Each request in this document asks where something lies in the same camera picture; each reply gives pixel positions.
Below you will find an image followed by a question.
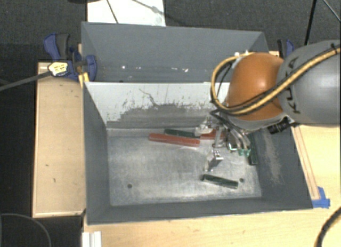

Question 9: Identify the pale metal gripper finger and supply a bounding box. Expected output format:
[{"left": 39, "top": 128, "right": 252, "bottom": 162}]
[
  {"left": 204, "top": 148, "right": 224, "bottom": 172},
  {"left": 195, "top": 123, "right": 214, "bottom": 137}
]

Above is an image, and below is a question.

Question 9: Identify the red-brown flat block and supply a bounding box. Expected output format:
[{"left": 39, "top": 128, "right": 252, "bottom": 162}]
[
  {"left": 199, "top": 130, "right": 225, "bottom": 140},
  {"left": 148, "top": 133, "right": 201, "bottom": 148}
]

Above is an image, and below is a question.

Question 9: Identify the dark green flat block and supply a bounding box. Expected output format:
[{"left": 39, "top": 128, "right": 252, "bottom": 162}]
[
  {"left": 200, "top": 173, "right": 239, "bottom": 189},
  {"left": 163, "top": 128, "right": 204, "bottom": 138}
]

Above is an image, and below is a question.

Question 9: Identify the grey metal bin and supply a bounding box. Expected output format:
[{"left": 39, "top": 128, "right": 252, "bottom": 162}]
[{"left": 79, "top": 21, "right": 314, "bottom": 226}]

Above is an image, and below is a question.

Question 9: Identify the pale wood flat board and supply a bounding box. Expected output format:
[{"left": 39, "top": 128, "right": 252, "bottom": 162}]
[{"left": 31, "top": 61, "right": 87, "bottom": 219}]

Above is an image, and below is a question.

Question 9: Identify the black cylinder on white bracket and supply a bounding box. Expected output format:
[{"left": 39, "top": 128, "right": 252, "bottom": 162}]
[{"left": 267, "top": 121, "right": 291, "bottom": 135}]

